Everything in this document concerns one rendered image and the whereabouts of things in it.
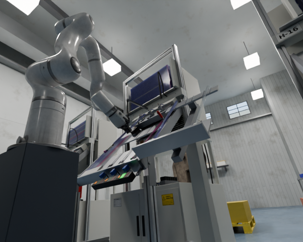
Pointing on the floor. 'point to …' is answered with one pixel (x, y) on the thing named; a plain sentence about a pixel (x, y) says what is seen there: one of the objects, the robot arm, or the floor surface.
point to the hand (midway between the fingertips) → (127, 129)
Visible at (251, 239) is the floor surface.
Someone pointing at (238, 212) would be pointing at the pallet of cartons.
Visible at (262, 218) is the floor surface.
